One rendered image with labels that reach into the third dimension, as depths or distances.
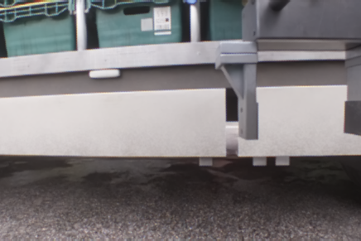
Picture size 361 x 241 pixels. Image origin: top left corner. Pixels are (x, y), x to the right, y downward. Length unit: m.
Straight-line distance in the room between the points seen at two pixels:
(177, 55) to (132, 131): 0.27
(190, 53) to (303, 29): 0.40
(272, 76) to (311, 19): 0.40
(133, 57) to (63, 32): 0.43
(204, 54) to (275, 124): 0.29
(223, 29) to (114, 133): 0.54
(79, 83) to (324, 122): 0.77
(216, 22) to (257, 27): 0.59
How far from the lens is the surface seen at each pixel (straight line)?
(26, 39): 1.09
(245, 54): 0.21
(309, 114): 0.65
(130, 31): 0.84
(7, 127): 0.89
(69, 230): 0.91
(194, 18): 0.77
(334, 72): 0.71
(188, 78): 0.59
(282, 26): 0.23
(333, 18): 0.26
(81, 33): 0.89
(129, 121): 0.61
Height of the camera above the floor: 0.46
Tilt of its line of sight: 4 degrees down
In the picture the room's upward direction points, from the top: 2 degrees counter-clockwise
